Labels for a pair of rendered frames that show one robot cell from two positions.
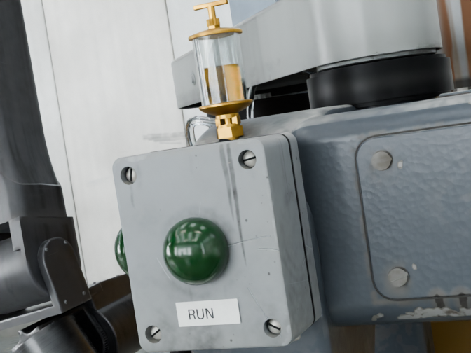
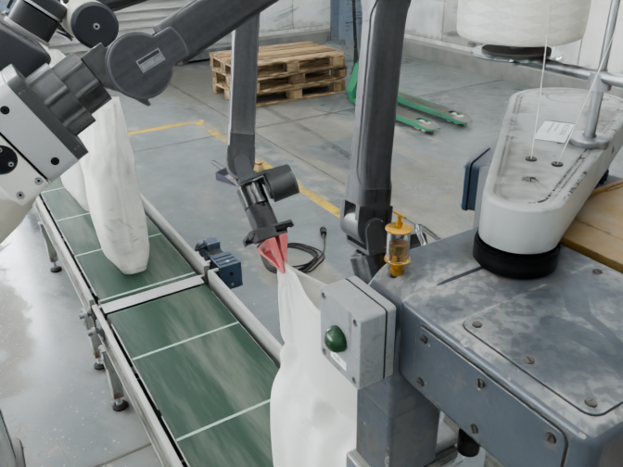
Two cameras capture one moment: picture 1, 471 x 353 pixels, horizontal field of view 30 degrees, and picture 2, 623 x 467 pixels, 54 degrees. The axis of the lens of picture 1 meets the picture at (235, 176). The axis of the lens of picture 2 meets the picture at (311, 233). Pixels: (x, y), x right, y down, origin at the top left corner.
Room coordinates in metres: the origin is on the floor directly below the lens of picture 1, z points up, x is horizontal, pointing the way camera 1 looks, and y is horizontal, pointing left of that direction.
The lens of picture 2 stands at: (-0.05, -0.26, 1.68)
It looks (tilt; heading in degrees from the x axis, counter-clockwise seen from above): 27 degrees down; 36
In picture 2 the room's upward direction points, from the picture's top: 1 degrees counter-clockwise
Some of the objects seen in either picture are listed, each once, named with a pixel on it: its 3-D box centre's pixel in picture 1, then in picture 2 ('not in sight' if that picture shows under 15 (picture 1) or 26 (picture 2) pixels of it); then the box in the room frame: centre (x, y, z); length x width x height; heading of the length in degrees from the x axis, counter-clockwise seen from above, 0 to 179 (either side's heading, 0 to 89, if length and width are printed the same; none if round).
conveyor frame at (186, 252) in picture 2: not in sight; (88, 203); (1.65, 2.45, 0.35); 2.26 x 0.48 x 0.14; 67
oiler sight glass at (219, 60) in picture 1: (220, 70); (398, 244); (0.47, 0.00, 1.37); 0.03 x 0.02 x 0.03; 67
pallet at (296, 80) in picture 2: not in sight; (279, 71); (5.10, 3.90, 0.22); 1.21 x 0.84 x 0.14; 157
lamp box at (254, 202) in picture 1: (219, 241); (356, 331); (0.40, 0.01, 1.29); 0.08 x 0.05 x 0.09; 67
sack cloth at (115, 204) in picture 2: not in sight; (109, 175); (1.37, 1.81, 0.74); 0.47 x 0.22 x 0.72; 65
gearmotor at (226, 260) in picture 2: not in sight; (212, 260); (1.57, 1.46, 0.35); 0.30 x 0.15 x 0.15; 67
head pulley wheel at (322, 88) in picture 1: (379, 85); (515, 248); (0.56, -0.10, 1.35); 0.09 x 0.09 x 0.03
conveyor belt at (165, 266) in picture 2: not in sight; (87, 204); (1.66, 2.48, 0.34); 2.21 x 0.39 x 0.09; 67
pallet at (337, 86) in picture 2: not in sight; (278, 85); (5.09, 3.91, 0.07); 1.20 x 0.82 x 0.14; 155
